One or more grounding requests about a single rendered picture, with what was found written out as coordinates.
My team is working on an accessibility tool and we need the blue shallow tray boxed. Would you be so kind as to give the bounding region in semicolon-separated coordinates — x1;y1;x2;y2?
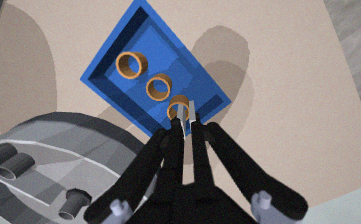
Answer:
79;0;232;138

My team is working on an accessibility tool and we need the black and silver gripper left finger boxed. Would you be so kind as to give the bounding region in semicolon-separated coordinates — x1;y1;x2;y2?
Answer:
83;104;186;224

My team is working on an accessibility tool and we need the bronze bushing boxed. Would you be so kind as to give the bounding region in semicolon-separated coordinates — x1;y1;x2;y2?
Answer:
167;95;189;121
146;73;172;101
116;52;148;79

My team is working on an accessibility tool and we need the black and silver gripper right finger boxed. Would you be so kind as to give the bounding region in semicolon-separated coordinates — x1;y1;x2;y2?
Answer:
189;100;309;224

